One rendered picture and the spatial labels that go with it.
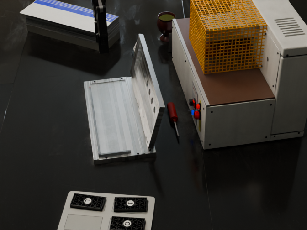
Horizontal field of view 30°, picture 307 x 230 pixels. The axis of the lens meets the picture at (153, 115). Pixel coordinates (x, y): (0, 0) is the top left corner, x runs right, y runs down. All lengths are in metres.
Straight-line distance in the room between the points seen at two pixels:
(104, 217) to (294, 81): 0.72
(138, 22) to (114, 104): 0.63
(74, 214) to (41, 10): 1.09
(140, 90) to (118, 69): 0.29
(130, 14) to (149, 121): 0.89
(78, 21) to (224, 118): 0.86
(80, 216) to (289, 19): 0.90
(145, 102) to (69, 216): 0.50
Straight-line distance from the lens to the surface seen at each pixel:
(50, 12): 2.53
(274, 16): 1.93
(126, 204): 1.74
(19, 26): 2.67
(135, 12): 2.70
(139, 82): 2.08
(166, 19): 2.44
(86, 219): 1.73
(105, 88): 2.18
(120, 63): 2.35
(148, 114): 1.94
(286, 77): 1.83
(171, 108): 2.06
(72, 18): 2.47
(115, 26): 2.46
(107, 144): 1.94
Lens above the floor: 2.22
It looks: 40 degrees down
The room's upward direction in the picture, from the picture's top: 1 degrees counter-clockwise
